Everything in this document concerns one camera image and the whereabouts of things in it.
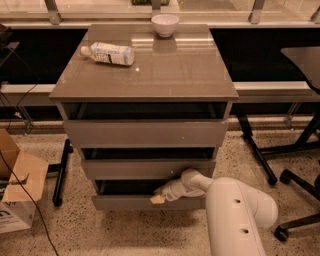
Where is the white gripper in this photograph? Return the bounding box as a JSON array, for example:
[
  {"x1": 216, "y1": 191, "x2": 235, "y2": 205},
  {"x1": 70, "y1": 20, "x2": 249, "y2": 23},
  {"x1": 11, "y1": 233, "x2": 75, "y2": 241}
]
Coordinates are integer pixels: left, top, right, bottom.
[{"x1": 150, "y1": 179, "x2": 204, "y2": 204}]

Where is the grey bottom drawer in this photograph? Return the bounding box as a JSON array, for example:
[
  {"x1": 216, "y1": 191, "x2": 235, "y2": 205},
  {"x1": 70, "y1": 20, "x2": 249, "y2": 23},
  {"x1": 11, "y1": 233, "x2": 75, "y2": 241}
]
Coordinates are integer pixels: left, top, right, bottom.
[{"x1": 92, "y1": 179, "x2": 205, "y2": 211}]

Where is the grey drawer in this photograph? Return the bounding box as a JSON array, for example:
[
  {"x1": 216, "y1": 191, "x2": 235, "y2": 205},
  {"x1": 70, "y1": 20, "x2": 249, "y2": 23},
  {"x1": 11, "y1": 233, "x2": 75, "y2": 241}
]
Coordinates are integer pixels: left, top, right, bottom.
[
  {"x1": 61, "y1": 101, "x2": 230, "y2": 149},
  {"x1": 81, "y1": 147, "x2": 216, "y2": 180},
  {"x1": 92, "y1": 179, "x2": 205, "y2": 211}
]

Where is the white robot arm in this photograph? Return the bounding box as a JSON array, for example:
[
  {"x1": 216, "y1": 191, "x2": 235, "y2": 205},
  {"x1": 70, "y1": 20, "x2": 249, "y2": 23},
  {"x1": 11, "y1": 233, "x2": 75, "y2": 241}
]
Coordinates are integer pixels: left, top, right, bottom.
[{"x1": 150, "y1": 169, "x2": 278, "y2": 256}]

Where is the grey middle drawer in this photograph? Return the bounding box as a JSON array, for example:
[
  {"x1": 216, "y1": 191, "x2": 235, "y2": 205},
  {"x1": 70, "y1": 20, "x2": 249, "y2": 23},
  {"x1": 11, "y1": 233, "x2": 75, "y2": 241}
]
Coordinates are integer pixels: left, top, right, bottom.
[{"x1": 81, "y1": 147, "x2": 216, "y2": 180}]

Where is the grey drawer cabinet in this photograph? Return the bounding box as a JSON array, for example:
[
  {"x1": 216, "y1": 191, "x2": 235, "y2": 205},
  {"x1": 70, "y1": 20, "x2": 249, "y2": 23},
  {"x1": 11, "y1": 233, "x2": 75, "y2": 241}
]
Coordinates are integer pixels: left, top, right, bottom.
[{"x1": 48, "y1": 23, "x2": 240, "y2": 212}]

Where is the grey top drawer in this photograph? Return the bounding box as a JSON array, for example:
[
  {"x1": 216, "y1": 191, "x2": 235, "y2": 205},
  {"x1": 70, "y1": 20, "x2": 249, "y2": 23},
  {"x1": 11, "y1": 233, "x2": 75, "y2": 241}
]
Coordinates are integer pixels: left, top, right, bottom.
[{"x1": 61, "y1": 101, "x2": 230, "y2": 149}]

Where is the black left table leg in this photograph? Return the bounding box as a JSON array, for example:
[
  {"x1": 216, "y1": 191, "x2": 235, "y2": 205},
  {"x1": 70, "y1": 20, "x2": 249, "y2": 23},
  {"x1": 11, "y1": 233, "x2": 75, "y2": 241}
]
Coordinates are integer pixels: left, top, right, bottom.
[{"x1": 48, "y1": 139, "x2": 74, "y2": 207}]

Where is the black table leg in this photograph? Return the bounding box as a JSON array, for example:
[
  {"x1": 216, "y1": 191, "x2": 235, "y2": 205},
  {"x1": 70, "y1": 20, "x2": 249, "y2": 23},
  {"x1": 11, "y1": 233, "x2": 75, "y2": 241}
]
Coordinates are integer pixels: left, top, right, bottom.
[
  {"x1": 48, "y1": 139, "x2": 74, "y2": 207},
  {"x1": 237, "y1": 113, "x2": 278, "y2": 186}
]

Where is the black right table leg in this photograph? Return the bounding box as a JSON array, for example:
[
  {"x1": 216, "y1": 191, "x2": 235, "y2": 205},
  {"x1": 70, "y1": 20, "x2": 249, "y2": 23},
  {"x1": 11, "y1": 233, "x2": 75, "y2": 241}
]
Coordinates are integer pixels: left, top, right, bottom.
[{"x1": 237, "y1": 113, "x2": 278, "y2": 186}]

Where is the black office chair base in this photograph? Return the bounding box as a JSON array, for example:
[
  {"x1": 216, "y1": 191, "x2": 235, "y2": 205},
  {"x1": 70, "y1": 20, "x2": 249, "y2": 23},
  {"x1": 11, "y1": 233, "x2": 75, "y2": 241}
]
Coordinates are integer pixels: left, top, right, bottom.
[{"x1": 273, "y1": 168, "x2": 320, "y2": 243}]

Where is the cardboard box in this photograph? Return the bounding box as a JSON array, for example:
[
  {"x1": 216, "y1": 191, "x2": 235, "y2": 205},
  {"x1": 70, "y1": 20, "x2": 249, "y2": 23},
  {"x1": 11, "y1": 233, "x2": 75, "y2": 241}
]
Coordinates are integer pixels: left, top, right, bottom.
[{"x1": 0, "y1": 129, "x2": 49, "y2": 233}]

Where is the white plastic bottle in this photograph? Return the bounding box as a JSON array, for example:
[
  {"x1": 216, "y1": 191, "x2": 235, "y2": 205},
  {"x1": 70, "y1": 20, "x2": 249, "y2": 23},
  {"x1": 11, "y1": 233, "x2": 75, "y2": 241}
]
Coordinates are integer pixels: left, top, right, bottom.
[{"x1": 80, "y1": 42, "x2": 135, "y2": 66}]

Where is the white ceramic bowl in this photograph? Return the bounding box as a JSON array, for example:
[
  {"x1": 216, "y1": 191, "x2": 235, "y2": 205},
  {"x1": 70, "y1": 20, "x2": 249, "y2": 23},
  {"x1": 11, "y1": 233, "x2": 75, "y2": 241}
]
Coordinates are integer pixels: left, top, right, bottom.
[{"x1": 151, "y1": 14, "x2": 179, "y2": 38}]

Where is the dark side table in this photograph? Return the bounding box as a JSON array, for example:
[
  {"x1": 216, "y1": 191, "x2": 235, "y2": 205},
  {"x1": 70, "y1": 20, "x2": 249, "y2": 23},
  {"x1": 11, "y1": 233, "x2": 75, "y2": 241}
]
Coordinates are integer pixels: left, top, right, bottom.
[{"x1": 259, "y1": 45, "x2": 320, "y2": 158}]

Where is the black cable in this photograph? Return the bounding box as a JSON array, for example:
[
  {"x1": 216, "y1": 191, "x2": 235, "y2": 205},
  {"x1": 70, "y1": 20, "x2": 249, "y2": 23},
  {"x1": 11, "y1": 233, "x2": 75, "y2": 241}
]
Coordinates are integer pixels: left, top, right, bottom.
[{"x1": 0, "y1": 146, "x2": 61, "y2": 256}]

